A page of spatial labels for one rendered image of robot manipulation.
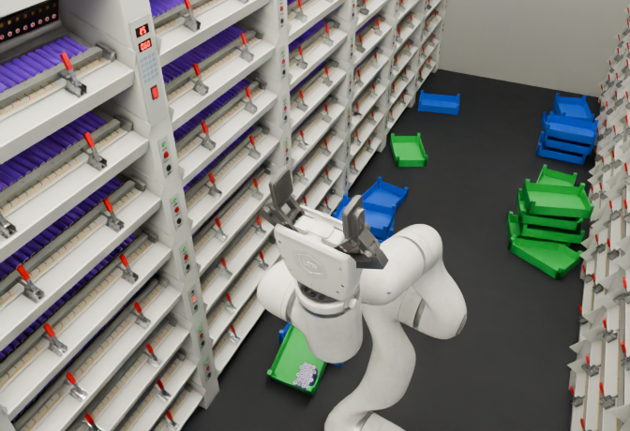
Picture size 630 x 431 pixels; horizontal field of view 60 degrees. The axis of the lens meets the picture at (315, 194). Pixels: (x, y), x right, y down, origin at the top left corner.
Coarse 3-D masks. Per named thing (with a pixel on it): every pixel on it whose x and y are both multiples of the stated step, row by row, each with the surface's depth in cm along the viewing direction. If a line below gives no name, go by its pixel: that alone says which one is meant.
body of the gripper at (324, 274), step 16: (304, 208) 64; (304, 224) 63; (320, 224) 63; (336, 224) 63; (288, 240) 62; (304, 240) 61; (320, 240) 61; (336, 240) 61; (288, 256) 65; (304, 256) 63; (320, 256) 61; (336, 256) 59; (304, 272) 65; (320, 272) 63; (336, 272) 61; (352, 272) 62; (304, 288) 68; (320, 288) 66; (336, 288) 64; (352, 288) 65
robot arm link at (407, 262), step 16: (400, 240) 95; (400, 256) 90; (416, 256) 94; (272, 272) 77; (288, 272) 77; (368, 272) 86; (384, 272) 85; (400, 272) 87; (416, 272) 93; (272, 288) 76; (288, 288) 75; (368, 288) 86; (384, 288) 85; (400, 288) 87; (272, 304) 76; (368, 304) 88; (384, 304) 87
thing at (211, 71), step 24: (240, 24) 194; (216, 48) 177; (240, 48) 185; (264, 48) 190; (168, 72) 161; (192, 72) 163; (216, 72) 171; (240, 72) 176; (168, 96) 156; (192, 96) 160; (216, 96) 168
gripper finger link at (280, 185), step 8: (288, 168) 60; (280, 176) 59; (288, 176) 61; (272, 184) 59; (280, 184) 60; (288, 184) 61; (272, 192) 60; (280, 192) 60; (288, 192) 62; (272, 200) 61; (280, 200) 61; (288, 200) 63; (264, 208) 64
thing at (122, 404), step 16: (176, 320) 187; (160, 336) 184; (176, 336) 186; (160, 352) 180; (144, 368) 175; (160, 368) 178; (128, 384) 170; (144, 384) 172; (128, 400) 167; (96, 416) 161; (112, 416) 163
